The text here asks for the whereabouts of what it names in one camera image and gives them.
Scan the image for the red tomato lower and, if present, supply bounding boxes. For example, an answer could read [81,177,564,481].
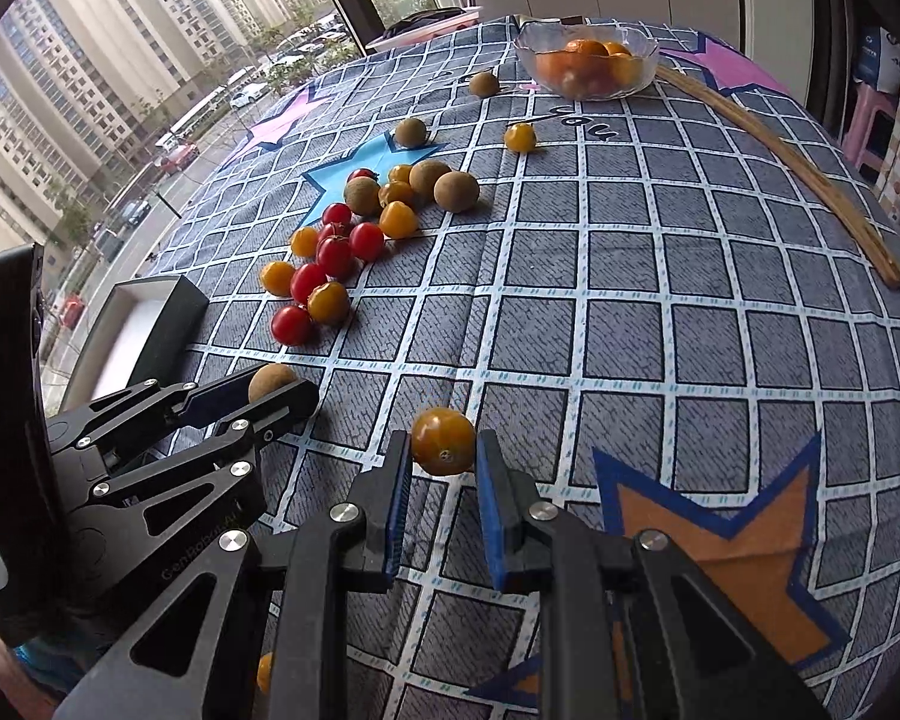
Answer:
[290,262,328,305]

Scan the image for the yellow tomato mid cluster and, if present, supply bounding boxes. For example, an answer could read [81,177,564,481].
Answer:
[379,181,416,208]

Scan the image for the red tomato with stem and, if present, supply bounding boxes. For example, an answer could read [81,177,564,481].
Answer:
[317,236,356,281]

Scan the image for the red tomato cluster right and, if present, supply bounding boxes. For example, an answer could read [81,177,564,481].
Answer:
[349,221,386,262]

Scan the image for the brown longan cluster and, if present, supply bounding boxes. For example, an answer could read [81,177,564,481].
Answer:
[343,176,382,218]
[432,171,481,213]
[408,158,450,202]

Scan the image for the grey checked tablecloth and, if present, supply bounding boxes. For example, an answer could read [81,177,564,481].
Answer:
[154,18,900,718]

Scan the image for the yellow tomato edge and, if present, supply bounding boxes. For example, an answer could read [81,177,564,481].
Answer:
[260,260,295,298]
[256,652,272,695]

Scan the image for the yellow tomato bottom edge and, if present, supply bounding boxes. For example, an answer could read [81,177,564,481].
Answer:
[256,652,272,695]

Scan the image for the brown longan left cluster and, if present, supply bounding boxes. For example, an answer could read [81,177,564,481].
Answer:
[343,176,382,218]

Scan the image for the dark green open box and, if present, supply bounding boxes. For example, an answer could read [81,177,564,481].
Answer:
[59,275,209,411]

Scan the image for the pink tray on sill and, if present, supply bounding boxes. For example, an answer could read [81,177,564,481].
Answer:
[365,7,481,54]

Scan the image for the yellow tomato left middle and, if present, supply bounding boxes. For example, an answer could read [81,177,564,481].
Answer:
[289,226,320,259]

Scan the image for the small red tomato top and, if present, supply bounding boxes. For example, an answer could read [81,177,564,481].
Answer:
[346,167,379,182]

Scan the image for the red tomato lowest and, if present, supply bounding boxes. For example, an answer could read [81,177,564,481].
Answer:
[271,305,317,346]

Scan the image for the brown longan middle cluster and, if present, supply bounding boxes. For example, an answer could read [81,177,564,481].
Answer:
[408,158,450,202]

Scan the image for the yellow tomato left edge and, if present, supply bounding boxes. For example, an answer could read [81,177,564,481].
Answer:
[260,260,295,298]

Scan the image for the yellow pointed tomato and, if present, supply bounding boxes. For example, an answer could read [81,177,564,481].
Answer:
[379,202,418,241]

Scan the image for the clear glass bowl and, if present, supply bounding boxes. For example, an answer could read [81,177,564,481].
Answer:
[514,20,660,101]

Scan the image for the brown longan on star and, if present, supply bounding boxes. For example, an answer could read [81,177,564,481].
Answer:
[393,117,429,149]

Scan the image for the lone yellow tomato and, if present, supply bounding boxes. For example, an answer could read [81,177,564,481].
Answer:
[504,122,538,154]

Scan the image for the yellow tomato upper cluster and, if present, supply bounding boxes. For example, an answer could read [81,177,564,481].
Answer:
[388,164,411,184]

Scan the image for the large yellow tomato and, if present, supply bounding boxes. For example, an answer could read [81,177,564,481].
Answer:
[411,406,476,476]

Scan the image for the oranges in bowl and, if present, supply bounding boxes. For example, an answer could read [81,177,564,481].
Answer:
[535,37,644,99]

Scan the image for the dark yellow tomato lower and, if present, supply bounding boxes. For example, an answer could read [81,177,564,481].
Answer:
[307,281,351,327]

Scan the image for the red tomato upper left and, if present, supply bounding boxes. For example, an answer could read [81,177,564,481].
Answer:
[322,202,352,226]

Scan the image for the pink plastic stool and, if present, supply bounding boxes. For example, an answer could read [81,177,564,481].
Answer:
[842,82,896,179]

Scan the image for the curved wooden stick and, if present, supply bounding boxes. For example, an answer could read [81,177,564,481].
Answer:
[655,62,900,291]

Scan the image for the brown longan rightmost cluster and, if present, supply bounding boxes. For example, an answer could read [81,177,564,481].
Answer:
[432,171,481,213]

